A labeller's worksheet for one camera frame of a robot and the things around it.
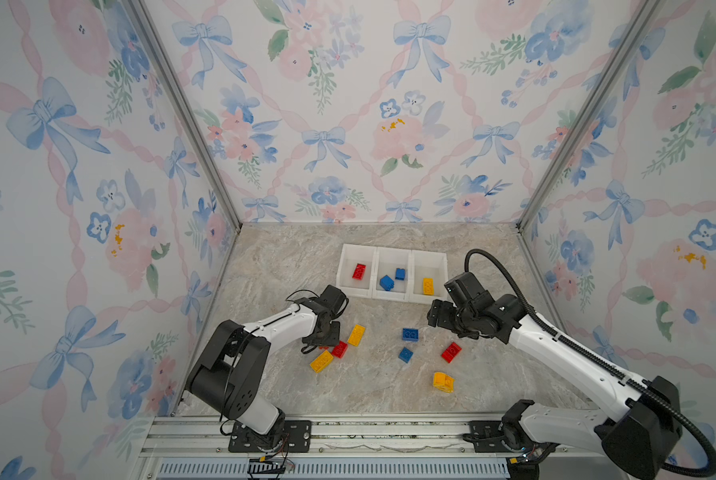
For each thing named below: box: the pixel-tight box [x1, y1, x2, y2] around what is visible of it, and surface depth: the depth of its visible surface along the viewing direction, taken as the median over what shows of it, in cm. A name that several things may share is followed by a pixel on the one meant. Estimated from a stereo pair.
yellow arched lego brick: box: [433, 372, 456, 393], surface depth 81 cm
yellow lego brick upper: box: [348, 324, 367, 347], surface depth 92 cm
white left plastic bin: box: [336, 243, 377, 298], surface depth 105 cm
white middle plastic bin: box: [373, 247, 411, 302], surface depth 105 cm
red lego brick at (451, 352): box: [440, 342, 462, 364], surface depth 89 cm
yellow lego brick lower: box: [310, 350, 334, 374], surface depth 87 cm
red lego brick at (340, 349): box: [332, 340, 349, 359], surface depth 89 cm
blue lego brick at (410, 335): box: [402, 328, 419, 342], surface depth 92 cm
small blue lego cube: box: [398, 347, 414, 364], surface depth 88 cm
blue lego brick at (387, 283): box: [379, 274, 395, 291], surface depth 102 cm
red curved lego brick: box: [352, 263, 367, 281], surface depth 106 cm
